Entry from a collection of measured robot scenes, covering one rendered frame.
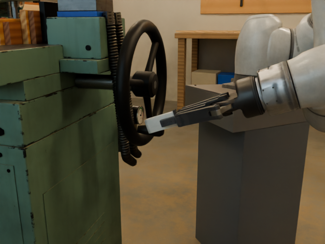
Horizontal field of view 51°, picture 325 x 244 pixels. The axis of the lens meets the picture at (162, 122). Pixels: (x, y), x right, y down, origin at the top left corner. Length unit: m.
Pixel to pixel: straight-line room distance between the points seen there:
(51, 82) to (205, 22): 3.46
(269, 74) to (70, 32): 0.44
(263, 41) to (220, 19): 2.85
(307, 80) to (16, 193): 0.60
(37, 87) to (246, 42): 0.79
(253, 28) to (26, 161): 0.88
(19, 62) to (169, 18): 3.64
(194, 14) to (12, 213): 3.62
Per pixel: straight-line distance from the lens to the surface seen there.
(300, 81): 0.62
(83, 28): 0.79
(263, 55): 1.28
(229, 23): 4.09
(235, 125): 1.15
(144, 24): 0.76
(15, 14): 0.96
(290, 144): 1.35
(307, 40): 1.27
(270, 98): 0.62
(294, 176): 1.42
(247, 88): 0.63
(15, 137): 0.73
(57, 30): 0.83
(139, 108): 1.09
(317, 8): 0.83
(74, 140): 0.88
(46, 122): 0.78
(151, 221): 1.78
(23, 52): 0.72
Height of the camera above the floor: 0.95
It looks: 16 degrees down
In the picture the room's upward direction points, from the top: straight up
